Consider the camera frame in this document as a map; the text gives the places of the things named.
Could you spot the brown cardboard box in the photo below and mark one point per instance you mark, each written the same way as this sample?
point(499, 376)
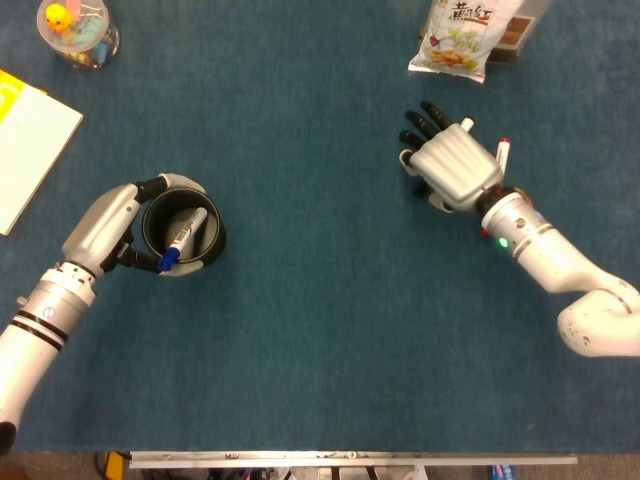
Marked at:
point(517, 40)

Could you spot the black mesh pen holder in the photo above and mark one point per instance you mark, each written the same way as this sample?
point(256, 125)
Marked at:
point(162, 220)

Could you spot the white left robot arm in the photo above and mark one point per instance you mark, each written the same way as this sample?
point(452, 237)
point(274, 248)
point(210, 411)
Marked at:
point(45, 320)

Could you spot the blue-capped white marker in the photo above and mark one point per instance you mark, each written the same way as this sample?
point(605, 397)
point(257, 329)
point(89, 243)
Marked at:
point(187, 231)

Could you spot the white peanut snack bag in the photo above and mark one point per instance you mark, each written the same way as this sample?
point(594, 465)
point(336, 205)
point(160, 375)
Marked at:
point(455, 45)

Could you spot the metal table edge rail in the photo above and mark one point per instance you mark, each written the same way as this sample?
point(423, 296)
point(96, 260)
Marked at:
point(350, 457)

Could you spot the blue felt table mat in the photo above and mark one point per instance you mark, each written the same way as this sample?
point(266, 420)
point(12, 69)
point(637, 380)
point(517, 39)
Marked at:
point(320, 300)

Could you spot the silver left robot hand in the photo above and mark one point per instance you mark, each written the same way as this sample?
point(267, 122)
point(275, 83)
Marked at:
point(100, 225)

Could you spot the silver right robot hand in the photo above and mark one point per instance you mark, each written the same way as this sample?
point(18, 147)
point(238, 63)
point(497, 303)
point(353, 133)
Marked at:
point(455, 165)

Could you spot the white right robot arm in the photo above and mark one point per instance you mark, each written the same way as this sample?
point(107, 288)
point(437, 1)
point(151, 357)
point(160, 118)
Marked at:
point(550, 255)

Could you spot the clear jar of clips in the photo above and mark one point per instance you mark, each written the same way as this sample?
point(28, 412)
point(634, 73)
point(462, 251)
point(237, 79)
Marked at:
point(95, 47)

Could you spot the white notebook yellow-green cover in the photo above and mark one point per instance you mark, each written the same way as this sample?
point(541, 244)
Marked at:
point(30, 150)

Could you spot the yellow duck toy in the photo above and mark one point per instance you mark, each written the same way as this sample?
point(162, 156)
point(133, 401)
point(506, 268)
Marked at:
point(59, 17)

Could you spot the red-capped white marker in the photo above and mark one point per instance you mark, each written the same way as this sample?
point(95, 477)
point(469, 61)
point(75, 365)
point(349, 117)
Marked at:
point(503, 155)

